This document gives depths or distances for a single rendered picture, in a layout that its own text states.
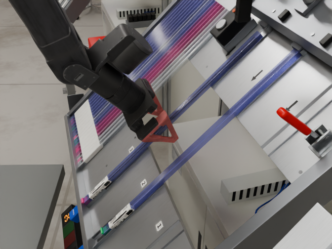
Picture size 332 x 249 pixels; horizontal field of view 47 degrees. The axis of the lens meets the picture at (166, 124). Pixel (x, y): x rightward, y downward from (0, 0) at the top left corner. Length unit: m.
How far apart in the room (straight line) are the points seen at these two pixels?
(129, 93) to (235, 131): 0.63
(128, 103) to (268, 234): 0.32
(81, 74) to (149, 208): 0.27
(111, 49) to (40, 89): 2.26
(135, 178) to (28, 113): 1.89
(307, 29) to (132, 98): 0.31
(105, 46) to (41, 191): 0.57
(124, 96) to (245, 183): 0.45
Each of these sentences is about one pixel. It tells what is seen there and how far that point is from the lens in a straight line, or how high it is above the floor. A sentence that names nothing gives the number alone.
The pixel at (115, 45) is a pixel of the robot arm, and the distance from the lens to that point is 0.62.
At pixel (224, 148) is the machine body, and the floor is 0.62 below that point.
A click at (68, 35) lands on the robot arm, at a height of 1.13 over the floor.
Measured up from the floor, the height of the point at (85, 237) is 0.73.
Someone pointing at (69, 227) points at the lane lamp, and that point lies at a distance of 0.91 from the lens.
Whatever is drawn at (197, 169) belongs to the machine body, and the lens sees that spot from 1.09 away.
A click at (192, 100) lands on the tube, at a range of 0.75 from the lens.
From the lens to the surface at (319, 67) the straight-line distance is 0.64.
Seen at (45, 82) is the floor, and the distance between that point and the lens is 2.95.
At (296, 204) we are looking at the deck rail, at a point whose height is 0.96.
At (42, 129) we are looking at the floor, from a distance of 2.43.
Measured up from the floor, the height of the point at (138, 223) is 0.80.
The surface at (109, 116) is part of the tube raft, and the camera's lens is 0.95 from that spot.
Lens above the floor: 1.34
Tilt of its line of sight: 35 degrees down
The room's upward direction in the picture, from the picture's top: straight up
